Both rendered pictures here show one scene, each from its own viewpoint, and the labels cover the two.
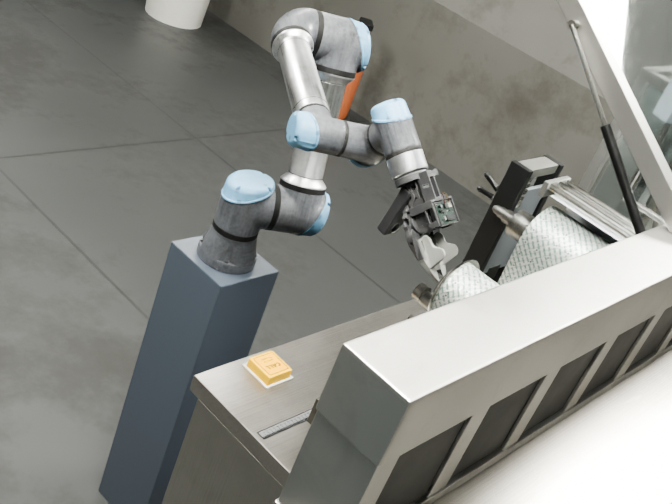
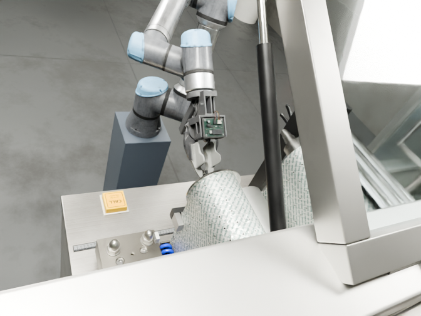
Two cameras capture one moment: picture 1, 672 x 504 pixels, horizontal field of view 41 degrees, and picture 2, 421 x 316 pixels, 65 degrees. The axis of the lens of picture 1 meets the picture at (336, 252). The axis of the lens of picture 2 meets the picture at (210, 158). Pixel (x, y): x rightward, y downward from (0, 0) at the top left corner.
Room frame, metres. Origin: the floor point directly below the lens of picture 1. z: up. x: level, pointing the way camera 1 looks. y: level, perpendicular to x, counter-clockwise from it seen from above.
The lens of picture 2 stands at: (1.01, -0.38, 1.86)
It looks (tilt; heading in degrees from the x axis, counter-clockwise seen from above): 42 degrees down; 17
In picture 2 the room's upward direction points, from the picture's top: 24 degrees clockwise
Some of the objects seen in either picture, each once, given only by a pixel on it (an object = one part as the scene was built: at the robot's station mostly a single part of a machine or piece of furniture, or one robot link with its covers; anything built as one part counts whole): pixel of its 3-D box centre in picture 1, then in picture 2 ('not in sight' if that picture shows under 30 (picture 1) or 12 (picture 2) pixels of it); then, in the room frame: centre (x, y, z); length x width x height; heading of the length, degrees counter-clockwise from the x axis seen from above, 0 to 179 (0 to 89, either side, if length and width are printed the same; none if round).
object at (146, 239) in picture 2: not in sight; (148, 236); (1.47, -0.16, 1.05); 0.04 x 0.04 x 0.04
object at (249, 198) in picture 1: (247, 201); (151, 96); (1.95, 0.25, 1.07); 0.13 x 0.12 x 0.14; 117
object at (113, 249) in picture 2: not in sight; (114, 246); (1.39, -0.12, 1.05); 0.04 x 0.04 x 0.04
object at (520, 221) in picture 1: (525, 229); (299, 152); (1.80, -0.36, 1.34); 0.06 x 0.06 x 0.06; 57
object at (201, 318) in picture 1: (181, 389); (128, 190); (1.95, 0.25, 0.45); 0.20 x 0.20 x 0.90; 57
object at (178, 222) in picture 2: not in sight; (177, 222); (1.51, -0.21, 1.14); 0.04 x 0.02 x 0.03; 57
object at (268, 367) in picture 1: (269, 367); (114, 201); (1.57, 0.04, 0.91); 0.07 x 0.07 x 0.02; 57
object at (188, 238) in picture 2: not in sight; (193, 263); (1.46, -0.31, 1.11); 0.23 x 0.01 x 0.18; 57
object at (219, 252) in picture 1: (231, 240); (145, 117); (1.95, 0.25, 0.95); 0.15 x 0.15 x 0.10
